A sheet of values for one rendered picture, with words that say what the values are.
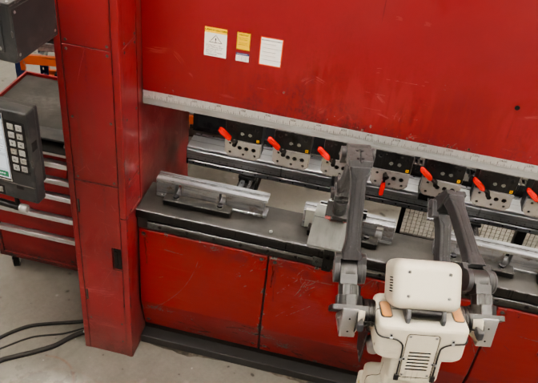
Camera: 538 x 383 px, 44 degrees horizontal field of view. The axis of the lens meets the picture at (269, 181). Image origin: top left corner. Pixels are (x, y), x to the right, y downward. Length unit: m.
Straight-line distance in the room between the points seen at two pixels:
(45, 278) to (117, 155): 1.42
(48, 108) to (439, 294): 2.15
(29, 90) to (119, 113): 1.13
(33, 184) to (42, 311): 1.49
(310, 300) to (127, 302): 0.85
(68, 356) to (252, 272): 1.08
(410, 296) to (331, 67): 0.89
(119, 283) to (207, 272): 0.40
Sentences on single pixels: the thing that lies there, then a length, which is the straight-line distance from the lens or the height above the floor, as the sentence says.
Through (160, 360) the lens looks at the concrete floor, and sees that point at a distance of 3.48.
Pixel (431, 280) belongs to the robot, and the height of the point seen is 1.36.
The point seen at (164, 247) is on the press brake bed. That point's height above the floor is 0.69.
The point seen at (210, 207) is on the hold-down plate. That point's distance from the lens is 2.90.
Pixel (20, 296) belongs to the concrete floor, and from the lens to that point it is 3.86.
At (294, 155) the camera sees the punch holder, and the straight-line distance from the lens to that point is 2.68.
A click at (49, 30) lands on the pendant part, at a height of 1.79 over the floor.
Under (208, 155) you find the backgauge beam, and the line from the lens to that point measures 3.13.
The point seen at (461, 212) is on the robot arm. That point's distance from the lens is 2.45.
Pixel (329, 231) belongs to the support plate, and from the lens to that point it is 2.71.
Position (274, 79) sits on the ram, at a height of 1.55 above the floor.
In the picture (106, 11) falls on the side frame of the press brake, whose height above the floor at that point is 1.80.
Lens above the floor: 2.73
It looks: 36 degrees down
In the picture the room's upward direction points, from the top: 7 degrees clockwise
